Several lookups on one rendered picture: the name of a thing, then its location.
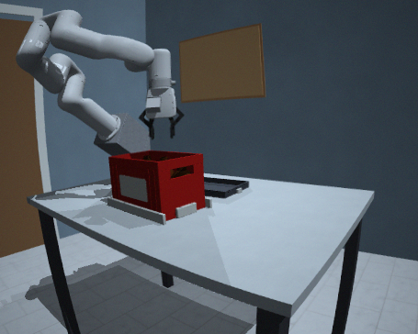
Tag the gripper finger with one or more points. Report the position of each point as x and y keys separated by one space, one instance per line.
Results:
x=148 y=124
x=173 y=123

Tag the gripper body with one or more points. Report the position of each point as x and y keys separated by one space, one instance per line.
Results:
x=168 y=108

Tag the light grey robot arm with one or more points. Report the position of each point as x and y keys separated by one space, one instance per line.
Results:
x=68 y=35

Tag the red plastic crate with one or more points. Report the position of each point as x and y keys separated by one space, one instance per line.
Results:
x=148 y=184

